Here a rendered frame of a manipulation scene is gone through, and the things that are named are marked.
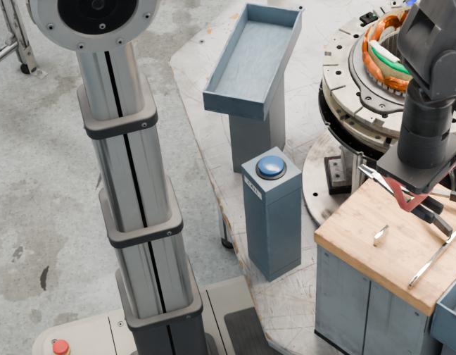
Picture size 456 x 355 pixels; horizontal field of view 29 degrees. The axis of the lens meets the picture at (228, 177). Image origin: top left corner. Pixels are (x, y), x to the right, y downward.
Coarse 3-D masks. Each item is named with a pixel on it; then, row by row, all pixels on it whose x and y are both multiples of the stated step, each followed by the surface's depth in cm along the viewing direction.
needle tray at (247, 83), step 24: (240, 24) 159; (264, 24) 163; (288, 24) 162; (240, 48) 159; (264, 48) 158; (288, 48) 154; (216, 72) 151; (240, 72) 155; (264, 72) 154; (216, 96) 146; (240, 96) 151; (264, 96) 144; (240, 120) 160; (264, 120) 147; (240, 144) 165; (264, 144) 163; (240, 168) 170
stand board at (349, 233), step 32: (384, 192) 130; (352, 224) 126; (384, 224) 126; (416, 224) 125; (448, 224) 125; (352, 256) 122; (384, 256) 122; (416, 256) 122; (448, 256) 121; (416, 288) 118
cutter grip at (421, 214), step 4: (408, 200) 112; (416, 208) 111; (420, 208) 111; (424, 208) 111; (412, 212) 112; (416, 212) 112; (420, 212) 111; (424, 212) 111; (428, 212) 111; (420, 216) 112; (424, 216) 111; (428, 216) 111; (432, 216) 110; (424, 220) 112; (428, 220) 111; (432, 220) 111
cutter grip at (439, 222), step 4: (432, 212) 123; (436, 216) 122; (440, 216) 122; (436, 220) 122; (440, 220) 122; (444, 220) 122; (436, 224) 123; (440, 224) 122; (444, 224) 121; (440, 228) 122; (444, 228) 121; (448, 228) 121; (452, 228) 121; (444, 232) 122; (448, 232) 121; (448, 236) 121
